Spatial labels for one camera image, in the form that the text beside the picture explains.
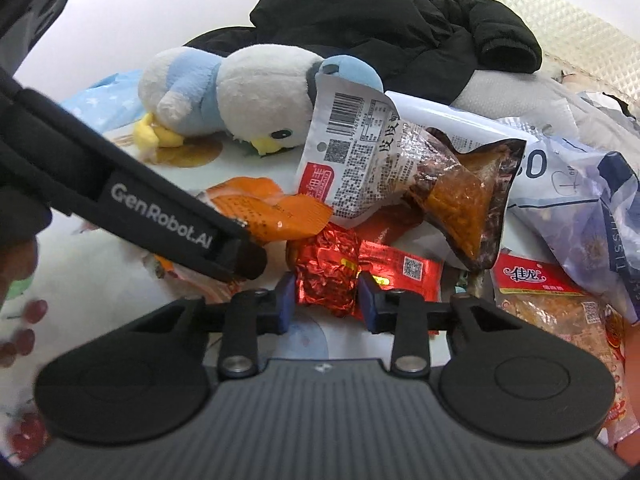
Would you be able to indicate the white barcode snack packet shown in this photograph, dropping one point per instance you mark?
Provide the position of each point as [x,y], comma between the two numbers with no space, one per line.
[360,160]

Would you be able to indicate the fruit print mat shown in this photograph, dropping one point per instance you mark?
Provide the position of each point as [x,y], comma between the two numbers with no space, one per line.
[90,270]

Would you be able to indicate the grey quilt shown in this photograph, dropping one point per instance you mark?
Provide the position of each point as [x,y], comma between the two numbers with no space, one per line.
[515,92]

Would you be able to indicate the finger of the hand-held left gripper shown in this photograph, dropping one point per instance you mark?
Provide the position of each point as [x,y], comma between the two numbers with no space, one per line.
[245,262]

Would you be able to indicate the red foil snack packet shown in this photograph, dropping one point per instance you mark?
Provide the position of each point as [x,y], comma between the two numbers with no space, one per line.
[325,270]

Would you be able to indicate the black puffer jacket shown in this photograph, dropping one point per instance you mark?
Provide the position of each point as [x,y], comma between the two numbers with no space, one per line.
[400,20]

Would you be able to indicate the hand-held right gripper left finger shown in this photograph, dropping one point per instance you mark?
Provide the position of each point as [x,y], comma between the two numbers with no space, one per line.
[287,305]

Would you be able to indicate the white blue plush penguin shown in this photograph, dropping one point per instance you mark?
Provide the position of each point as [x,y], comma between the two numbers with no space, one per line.
[250,85]

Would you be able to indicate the large tan snack packet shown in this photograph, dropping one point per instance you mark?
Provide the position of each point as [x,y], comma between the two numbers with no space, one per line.
[560,320]

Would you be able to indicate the person's left hand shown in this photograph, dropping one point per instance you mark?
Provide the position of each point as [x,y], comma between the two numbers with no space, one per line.
[20,270]

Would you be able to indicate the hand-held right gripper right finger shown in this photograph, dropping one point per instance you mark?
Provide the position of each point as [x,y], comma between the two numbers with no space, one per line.
[366,305]

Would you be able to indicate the clear orange-brown snack packet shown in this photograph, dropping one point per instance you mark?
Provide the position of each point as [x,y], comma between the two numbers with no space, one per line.
[200,282]

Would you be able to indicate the cream quilted headboard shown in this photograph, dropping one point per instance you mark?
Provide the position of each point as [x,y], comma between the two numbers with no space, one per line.
[575,20]

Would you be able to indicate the blue white tissue pack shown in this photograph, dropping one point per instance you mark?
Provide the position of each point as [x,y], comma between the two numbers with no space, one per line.
[575,195]

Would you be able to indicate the orange snack packet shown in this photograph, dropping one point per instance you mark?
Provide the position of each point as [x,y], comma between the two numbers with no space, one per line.
[270,210]

